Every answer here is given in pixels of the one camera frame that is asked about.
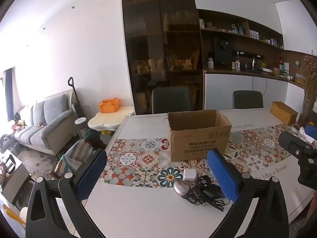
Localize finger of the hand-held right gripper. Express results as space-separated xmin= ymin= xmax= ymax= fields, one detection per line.
xmin=305 ymin=124 xmax=317 ymax=143
xmin=279 ymin=131 xmax=315 ymax=157

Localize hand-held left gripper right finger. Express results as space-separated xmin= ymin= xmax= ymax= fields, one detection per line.
xmin=207 ymin=149 xmax=291 ymax=238

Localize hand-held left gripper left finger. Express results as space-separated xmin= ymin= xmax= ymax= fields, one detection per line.
xmin=25 ymin=149 xmax=108 ymax=238

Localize white charger cube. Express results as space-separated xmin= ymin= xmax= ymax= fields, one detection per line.
xmin=183 ymin=169 xmax=197 ymax=181

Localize brown cardboard box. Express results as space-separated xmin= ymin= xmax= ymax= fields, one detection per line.
xmin=168 ymin=109 xmax=232 ymax=162

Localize chair with striped cloth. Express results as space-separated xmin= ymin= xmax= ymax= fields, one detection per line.
xmin=50 ymin=130 xmax=107 ymax=179

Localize wicker tissue box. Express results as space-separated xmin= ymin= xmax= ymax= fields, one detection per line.
xmin=270 ymin=101 xmax=299 ymax=126

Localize dark green hat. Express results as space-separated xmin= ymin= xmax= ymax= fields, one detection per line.
xmin=85 ymin=130 xmax=100 ymax=142

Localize silver computer mouse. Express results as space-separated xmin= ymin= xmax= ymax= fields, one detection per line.
xmin=173 ymin=180 xmax=192 ymax=195

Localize dried flower bouquet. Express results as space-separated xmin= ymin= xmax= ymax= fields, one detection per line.
xmin=301 ymin=50 xmax=317 ymax=127

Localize white cylindrical bin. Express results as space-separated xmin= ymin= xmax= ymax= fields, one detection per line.
xmin=75 ymin=118 xmax=88 ymax=139

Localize patterned floral table mat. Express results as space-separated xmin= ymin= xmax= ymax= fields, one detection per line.
xmin=100 ymin=123 xmax=298 ymax=188

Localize cream flower-shaped side table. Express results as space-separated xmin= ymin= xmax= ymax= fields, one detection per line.
xmin=88 ymin=106 xmax=135 ymax=131

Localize dark grey dining chair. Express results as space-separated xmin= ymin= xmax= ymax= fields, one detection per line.
xmin=152 ymin=86 xmax=194 ymax=114
xmin=232 ymin=90 xmax=264 ymax=109

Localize grey fabric sofa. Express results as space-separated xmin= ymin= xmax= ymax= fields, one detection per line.
xmin=13 ymin=90 xmax=80 ymax=155

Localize upright vacuum cleaner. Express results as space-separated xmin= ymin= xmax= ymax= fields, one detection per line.
xmin=68 ymin=77 xmax=87 ymax=119

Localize orange plastic basket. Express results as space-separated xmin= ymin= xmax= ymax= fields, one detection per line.
xmin=98 ymin=99 xmax=121 ymax=113

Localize dark low cabinet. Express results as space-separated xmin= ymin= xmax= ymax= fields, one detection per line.
xmin=0 ymin=151 xmax=32 ymax=204

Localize black water dispenser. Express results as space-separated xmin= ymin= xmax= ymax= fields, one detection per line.
xmin=213 ymin=36 xmax=233 ymax=65

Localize dark blue curtain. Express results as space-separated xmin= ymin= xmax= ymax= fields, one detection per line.
xmin=4 ymin=68 xmax=14 ymax=122

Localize dark glass display cabinet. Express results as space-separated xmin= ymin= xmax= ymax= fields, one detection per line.
xmin=121 ymin=0 xmax=205 ymax=116

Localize black power cable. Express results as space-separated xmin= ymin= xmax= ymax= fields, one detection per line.
xmin=182 ymin=193 xmax=233 ymax=212

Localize black wall power rail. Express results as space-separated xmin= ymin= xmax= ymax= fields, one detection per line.
xmin=231 ymin=51 xmax=264 ymax=59

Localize wooden wall shelf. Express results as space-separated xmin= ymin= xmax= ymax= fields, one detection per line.
xmin=197 ymin=9 xmax=284 ymax=50

